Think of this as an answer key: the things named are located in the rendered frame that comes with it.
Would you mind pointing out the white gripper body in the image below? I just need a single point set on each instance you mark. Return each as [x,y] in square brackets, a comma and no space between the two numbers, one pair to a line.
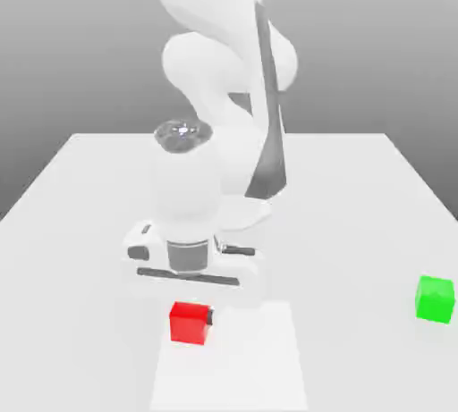
[229,288]

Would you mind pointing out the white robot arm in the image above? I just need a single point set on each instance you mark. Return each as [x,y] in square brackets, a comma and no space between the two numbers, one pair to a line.
[189,183]

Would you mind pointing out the small red cube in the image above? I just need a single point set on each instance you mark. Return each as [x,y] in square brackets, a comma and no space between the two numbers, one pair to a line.
[188,324]

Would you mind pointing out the small green cube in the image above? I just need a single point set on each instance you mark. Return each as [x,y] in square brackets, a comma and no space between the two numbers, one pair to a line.
[434,299]

